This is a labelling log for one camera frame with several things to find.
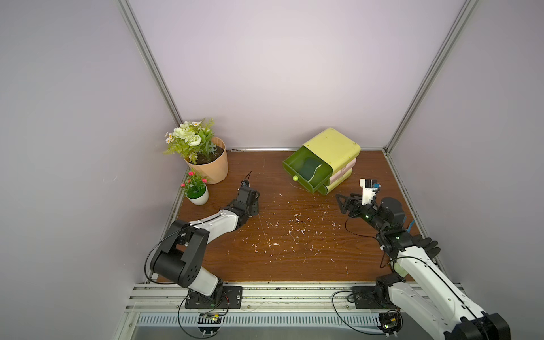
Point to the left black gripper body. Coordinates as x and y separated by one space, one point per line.
253 210

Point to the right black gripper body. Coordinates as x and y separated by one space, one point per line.
356 206

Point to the green pink drawer cabinet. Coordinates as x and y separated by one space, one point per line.
338 150

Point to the green drawer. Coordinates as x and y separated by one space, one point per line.
324 190
293 164

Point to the yellow green sponge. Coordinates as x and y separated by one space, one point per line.
309 168

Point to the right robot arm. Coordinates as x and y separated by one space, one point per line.
417 286

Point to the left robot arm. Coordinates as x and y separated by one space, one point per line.
179 256

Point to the small white flower pot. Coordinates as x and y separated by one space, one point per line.
199 197

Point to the pink flowers small plant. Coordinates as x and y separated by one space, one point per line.
194 185

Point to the blue garden rake tool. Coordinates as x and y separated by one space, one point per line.
410 226

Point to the white flowers green plant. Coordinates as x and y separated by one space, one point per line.
192 140

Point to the black glove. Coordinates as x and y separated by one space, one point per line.
430 246

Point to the right electronics board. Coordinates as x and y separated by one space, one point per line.
390 322

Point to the electronics board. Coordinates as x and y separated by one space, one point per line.
390 322
209 324

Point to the left electronics board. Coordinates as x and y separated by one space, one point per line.
209 324

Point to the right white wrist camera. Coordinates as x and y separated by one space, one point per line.
370 189

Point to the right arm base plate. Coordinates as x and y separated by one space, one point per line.
370 298

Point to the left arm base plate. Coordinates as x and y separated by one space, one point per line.
223 297

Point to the aluminium front rail frame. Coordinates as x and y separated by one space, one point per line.
268 311

